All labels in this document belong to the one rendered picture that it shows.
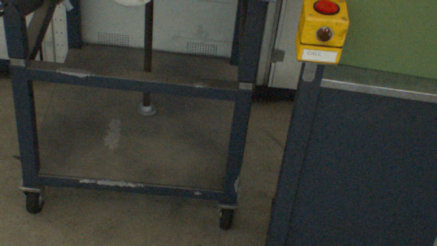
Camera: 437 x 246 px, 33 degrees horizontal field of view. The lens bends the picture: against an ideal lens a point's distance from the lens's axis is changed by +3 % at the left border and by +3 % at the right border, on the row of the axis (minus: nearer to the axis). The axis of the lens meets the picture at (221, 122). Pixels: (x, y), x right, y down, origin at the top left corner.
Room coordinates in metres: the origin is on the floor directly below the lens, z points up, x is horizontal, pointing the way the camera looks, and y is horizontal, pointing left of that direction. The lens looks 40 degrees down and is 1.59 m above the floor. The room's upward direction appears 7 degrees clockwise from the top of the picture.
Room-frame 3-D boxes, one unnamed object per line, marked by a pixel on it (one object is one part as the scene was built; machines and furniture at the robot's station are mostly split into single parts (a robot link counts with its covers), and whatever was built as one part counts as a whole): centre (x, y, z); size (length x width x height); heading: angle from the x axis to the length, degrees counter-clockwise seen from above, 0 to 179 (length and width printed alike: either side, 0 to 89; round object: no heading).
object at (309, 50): (1.18, -0.17, 0.85); 0.08 x 0.08 x 0.10; 2
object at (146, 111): (1.70, 0.23, 0.18); 0.06 x 0.06 x 0.02
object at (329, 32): (1.14, -0.17, 0.87); 0.03 x 0.01 x 0.03; 92
